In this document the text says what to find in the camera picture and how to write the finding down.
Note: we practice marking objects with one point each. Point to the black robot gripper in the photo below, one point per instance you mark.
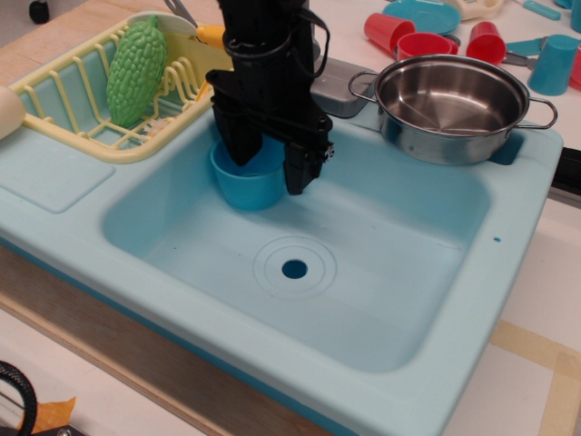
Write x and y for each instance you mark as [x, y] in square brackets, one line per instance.
[267, 91]

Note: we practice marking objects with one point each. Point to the blue plastic cup with handle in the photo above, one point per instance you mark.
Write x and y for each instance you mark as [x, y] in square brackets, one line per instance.
[258, 184]

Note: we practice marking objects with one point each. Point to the red plastic cup left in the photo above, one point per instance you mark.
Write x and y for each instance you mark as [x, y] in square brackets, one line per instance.
[384, 31]

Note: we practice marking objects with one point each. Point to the red plastic cup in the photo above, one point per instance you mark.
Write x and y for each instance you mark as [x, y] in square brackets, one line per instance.
[486, 44]
[417, 44]
[384, 31]

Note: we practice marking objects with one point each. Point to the red plastic cup middle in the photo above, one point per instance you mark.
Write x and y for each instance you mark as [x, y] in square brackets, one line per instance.
[417, 44]

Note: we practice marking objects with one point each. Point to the stainless steel pot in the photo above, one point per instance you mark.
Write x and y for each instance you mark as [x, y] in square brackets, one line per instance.
[447, 109]

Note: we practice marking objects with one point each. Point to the red plastic cup right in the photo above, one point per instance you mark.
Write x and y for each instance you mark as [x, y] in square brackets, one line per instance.
[486, 44]

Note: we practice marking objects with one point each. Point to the blue plastic cup upside down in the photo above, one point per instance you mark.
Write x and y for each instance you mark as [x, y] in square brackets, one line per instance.
[551, 73]

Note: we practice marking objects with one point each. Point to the grey toy faucet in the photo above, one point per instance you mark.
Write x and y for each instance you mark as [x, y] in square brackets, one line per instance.
[339, 89]

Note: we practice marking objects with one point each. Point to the orange toy piece in rack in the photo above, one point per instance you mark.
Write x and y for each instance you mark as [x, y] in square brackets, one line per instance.
[205, 92]

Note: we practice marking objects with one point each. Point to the green toy bitter gourd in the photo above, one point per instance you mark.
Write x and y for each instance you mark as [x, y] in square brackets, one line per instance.
[136, 71]

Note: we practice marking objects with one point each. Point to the cream white plate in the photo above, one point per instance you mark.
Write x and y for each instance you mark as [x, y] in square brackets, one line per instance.
[168, 23]

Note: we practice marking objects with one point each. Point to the light blue toy sink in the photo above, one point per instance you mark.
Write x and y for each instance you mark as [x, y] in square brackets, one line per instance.
[367, 299]

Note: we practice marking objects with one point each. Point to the blue plastic plate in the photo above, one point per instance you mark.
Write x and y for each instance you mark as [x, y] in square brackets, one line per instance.
[428, 16]

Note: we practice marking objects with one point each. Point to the yellow plastic dish rack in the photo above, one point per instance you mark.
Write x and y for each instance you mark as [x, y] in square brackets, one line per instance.
[65, 99]

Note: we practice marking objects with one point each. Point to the cream rounded object left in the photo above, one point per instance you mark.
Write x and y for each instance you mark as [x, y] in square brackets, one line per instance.
[12, 112]

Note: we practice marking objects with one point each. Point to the black caster wheel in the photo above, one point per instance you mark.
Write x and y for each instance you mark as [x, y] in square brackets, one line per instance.
[39, 12]

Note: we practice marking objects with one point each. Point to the blue toy knife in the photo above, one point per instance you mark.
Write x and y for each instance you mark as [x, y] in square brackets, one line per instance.
[527, 48]

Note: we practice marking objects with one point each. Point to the black bar at right edge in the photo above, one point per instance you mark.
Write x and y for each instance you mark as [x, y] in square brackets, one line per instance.
[567, 177]

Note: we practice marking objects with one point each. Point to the orange tape piece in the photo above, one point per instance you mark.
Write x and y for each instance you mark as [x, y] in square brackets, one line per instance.
[53, 415]

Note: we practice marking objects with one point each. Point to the yellow handled toy utensil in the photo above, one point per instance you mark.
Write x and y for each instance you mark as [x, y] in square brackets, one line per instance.
[207, 34]

